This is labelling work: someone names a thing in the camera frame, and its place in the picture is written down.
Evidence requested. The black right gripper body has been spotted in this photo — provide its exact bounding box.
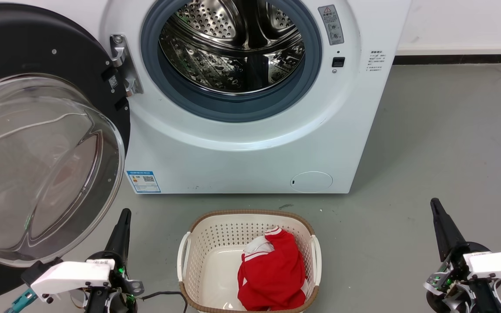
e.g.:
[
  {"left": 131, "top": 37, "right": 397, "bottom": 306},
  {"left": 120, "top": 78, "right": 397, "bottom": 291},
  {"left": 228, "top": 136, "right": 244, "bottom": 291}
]
[{"left": 423, "top": 242, "right": 501, "bottom": 313}]

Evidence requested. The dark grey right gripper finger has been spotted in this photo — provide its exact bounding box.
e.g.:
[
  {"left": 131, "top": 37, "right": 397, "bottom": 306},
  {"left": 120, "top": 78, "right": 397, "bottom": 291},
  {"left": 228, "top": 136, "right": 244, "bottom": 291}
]
[
  {"left": 430, "top": 198, "right": 451, "bottom": 263},
  {"left": 434, "top": 198, "right": 468, "bottom": 260}
]

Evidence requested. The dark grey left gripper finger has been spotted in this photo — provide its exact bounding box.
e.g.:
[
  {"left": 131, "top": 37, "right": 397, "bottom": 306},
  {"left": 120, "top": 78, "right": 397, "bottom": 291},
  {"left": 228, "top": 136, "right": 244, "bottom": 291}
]
[
  {"left": 104, "top": 209, "right": 127, "bottom": 260},
  {"left": 119, "top": 209, "right": 132, "bottom": 266}
]

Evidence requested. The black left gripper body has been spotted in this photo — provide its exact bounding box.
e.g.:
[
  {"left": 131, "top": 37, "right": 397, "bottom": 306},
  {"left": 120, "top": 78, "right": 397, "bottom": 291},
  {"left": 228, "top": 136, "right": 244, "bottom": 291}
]
[{"left": 83, "top": 251, "right": 145, "bottom": 313}]

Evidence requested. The black round glass washer door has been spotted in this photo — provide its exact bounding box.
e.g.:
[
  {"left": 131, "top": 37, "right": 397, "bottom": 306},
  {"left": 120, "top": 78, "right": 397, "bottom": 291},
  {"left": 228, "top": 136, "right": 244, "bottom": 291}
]
[{"left": 0, "top": 3, "right": 132, "bottom": 305}]

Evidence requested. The white front-load washing machine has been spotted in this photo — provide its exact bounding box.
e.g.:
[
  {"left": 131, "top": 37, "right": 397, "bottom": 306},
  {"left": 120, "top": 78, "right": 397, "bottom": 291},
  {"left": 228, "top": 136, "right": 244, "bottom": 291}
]
[{"left": 46, "top": 0, "right": 413, "bottom": 194}]

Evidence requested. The silver metal door hinge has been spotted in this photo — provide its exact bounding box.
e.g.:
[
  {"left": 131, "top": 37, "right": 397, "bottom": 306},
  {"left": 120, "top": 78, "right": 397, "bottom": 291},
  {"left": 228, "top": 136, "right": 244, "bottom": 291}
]
[{"left": 110, "top": 34, "right": 144, "bottom": 97}]

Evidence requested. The blue energy label sticker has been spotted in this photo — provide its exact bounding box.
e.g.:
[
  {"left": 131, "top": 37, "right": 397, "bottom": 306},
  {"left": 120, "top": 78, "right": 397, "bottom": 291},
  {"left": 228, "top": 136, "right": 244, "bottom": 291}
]
[{"left": 126, "top": 170, "right": 161, "bottom": 193}]

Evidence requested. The cream perforated laundry basket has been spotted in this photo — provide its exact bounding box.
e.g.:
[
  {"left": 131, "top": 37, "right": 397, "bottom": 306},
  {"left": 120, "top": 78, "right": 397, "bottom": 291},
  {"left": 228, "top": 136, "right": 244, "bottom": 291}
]
[{"left": 177, "top": 210, "right": 322, "bottom": 313}]

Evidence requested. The round white filter cover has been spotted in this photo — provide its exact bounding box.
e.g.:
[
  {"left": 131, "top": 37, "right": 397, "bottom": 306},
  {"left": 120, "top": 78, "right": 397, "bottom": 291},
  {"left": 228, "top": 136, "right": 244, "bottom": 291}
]
[{"left": 290, "top": 171, "right": 334, "bottom": 194}]

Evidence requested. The red and white garment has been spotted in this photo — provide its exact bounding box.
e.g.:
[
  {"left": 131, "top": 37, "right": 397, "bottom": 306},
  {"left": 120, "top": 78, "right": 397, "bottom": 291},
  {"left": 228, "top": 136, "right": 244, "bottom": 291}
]
[{"left": 237, "top": 226, "right": 307, "bottom": 311}]

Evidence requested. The small printed text sticker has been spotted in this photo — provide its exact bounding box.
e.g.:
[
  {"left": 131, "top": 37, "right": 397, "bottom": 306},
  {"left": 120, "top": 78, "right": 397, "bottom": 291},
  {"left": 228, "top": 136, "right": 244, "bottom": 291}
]
[{"left": 366, "top": 50, "right": 388, "bottom": 73}]

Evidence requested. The perforated steel washer drum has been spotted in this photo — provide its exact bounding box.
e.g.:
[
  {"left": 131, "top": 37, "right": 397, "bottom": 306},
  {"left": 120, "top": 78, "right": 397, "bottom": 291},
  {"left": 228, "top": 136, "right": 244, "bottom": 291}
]
[{"left": 159, "top": 0, "right": 307, "bottom": 96}]

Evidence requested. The grey warning sticker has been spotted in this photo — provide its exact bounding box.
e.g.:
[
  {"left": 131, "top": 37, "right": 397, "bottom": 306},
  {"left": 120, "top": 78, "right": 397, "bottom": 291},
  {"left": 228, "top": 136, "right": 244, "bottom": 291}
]
[{"left": 318, "top": 4, "right": 345, "bottom": 46}]

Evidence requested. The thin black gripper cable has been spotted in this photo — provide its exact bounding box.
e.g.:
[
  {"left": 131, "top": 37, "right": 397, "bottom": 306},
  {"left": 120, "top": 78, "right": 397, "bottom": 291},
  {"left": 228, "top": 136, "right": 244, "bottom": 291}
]
[{"left": 141, "top": 291, "right": 188, "bottom": 313}]

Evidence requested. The teal cable connector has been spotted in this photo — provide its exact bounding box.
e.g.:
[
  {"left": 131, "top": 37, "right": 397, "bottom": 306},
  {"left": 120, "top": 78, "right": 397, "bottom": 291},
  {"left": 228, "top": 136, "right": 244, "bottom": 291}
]
[{"left": 4, "top": 289, "right": 38, "bottom": 313}]

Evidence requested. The short white floor cable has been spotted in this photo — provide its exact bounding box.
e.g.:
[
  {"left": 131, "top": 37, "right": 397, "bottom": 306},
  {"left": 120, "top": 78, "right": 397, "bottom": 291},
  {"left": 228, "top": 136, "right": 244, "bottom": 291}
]
[{"left": 0, "top": 112, "right": 92, "bottom": 147}]

